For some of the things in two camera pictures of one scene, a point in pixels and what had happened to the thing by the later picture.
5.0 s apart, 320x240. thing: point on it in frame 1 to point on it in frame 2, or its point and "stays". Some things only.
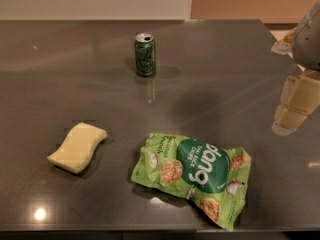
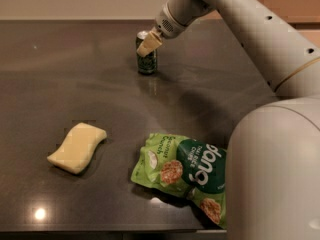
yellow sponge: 78,150 stays
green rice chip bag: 210,175 stays
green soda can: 145,54 stays
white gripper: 308,40 to 165,24
